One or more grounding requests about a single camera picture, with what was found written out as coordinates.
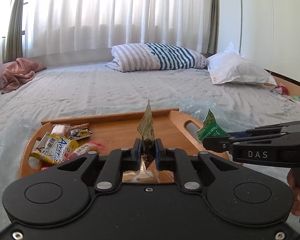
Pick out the wide white sheer curtain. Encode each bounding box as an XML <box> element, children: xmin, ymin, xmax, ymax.
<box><xmin>22</xmin><ymin>0</ymin><xmax>214</xmax><ymax>62</ymax></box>

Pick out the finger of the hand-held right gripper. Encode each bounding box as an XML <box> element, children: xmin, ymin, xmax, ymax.
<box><xmin>229</xmin><ymin>121</ymin><xmax>300</xmax><ymax>137</ymax></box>
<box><xmin>202</xmin><ymin>133</ymin><xmax>285</xmax><ymax>153</ymax></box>

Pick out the white wardrobe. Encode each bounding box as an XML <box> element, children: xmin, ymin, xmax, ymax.
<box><xmin>219</xmin><ymin>0</ymin><xmax>300</xmax><ymax>88</ymax></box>

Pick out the yellow snack packet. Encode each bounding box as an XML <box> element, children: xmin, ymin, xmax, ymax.
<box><xmin>31</xmin><ymin>132</ymin><xmax>78</xmax><ymax>165</ymax></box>

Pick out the wooden tray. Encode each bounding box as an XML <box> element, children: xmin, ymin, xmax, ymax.
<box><xmin>19</xmin><ymin>108</ymin><xmax>243</xmax><ymax>179</ymax></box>

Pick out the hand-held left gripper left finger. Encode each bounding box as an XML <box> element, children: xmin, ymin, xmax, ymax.
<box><xmin>41</xmin><ymin>139</ymin><xmax>143</xmax><ymax>193</ymax></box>

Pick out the person's right hand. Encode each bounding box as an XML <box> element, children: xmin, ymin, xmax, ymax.
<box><xmin>287</xmin><ymin>171</ymin><xmax>300</xmax><ymax>217</ymax></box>

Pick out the white plastic-bagged pillow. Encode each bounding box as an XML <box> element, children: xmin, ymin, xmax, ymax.
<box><xmin>207</xmin><ymin>42</ymin><xmax>277</xmax><ymax>86</ymax></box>

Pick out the green curtain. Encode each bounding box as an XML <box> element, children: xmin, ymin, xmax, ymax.
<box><xmin>4</xmin><ymin>0</ymin><xmax>28</xmax><ymax>63</ymax></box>
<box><xmin>207</xmin><ymin>0</ymin><xmax>220</xmax><ymax>54</ymax></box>

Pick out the striped pillow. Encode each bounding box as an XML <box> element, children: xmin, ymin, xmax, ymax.
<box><xmin>105</xmin><ymin>43</ymin><xmax>208</xmax><ymax>73</ymax></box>

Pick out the brown snack packet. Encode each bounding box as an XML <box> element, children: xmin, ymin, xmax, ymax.
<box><xmin>69</xmin><ymin>123</ymin><xmax>93</xmax><ymax>140</ymax></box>

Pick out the beige cracker packet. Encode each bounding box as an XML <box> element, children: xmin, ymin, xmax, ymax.
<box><xmin>122</xmin><ymin>169</ymin><xmax>174</xmax><ymax>183</ymax></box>

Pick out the white clear-wrapped snack packet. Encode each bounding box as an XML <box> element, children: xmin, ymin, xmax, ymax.
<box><xmin>51</xmin><ymin>124</ymin><xmax>70</xmax><ymax>137</ymax></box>

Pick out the green snack packet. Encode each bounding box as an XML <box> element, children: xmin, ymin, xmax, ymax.
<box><xmin>197</xmin><ymin>109</ymin><xmax>228</xmax><ymax>144</ymax></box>

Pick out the sheer snowflake cloth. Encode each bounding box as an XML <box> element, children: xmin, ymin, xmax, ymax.
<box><xmin>0</xmin><ymin>97</ymin><xmax>300</xmax><ymax>230</ymax></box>

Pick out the red and white toy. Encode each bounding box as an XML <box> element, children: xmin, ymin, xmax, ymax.
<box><xmin>274</xmin><ymin>84</ymin><xmax>288</xmax><ymax>95</ymax></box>

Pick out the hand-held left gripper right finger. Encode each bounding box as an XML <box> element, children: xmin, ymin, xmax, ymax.
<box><xmin>154</xmin><ymin>139</ymin><xmax>257</xmax><ymax>193</ymax></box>

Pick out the gold snack packet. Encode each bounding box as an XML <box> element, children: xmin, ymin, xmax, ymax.
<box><xmin>137</xmin><ymin>100</ymin><xmax>158</xmax><ymax>172</ymax></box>

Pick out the pink snack packet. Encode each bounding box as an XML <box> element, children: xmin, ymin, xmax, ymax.
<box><xmin>67</xmin><ymin>141</ymin><xmax>106</xmax><ymax>160</ymax></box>

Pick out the wooden bed rail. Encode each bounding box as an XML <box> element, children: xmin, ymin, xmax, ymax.
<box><xmin>264</xmin><ymin>68</ymin><xmax>300</xmax><ymax>103</ymax></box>

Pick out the pink blanket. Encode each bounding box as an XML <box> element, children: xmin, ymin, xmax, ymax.
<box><xmin>1</xmin><ymin>58</ymin><xmax>47</xmax><ymax>95</ymax></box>

